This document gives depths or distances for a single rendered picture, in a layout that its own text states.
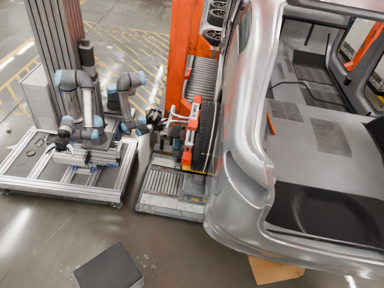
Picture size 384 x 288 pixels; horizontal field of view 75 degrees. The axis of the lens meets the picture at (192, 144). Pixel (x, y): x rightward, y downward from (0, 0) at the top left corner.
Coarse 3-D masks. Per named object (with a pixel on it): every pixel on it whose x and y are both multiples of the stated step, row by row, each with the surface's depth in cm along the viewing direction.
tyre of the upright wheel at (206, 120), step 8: (208, 104) 215; (208, 112) 207; (216, 112) 207; (200, 120) 202; (208, 120) 202; (216, 120) 203; (200, 128) 200; (208, 128) 200; (216, 128) 201; (200, 136) 200; (208, 136) 200; (200, 144) 201; (208, 144) 200; (200, 152) 204; (192, 160) 210; (200, 160) 207; (208, 160) 206; (192, 168) 219; (200, 168) 216; (208, 168) 214
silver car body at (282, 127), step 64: (256, 0) 204; (320, 0) 194; (256, 64) 146; (320, 64) 391; (256, 128) 121; (320, 128) 233; (256, 192) 125; (320, 192) 196; (256, 256) 163; (320, 256) 131
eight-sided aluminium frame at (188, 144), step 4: (192, 104) 220; (196, 104) 221; (192, 108) 216; (196, 108) 221; (192, 112) 212; (196, 112) 212; (192, 116) 208; (196, 116) 208; (188, 132) 206; (192, 132) 206; (188, 136) 205; (192, 136) 206; (188, 140) 208; (192, 140) 205; (188, 144) 205; (192, 144) 205; (184, 148) 208
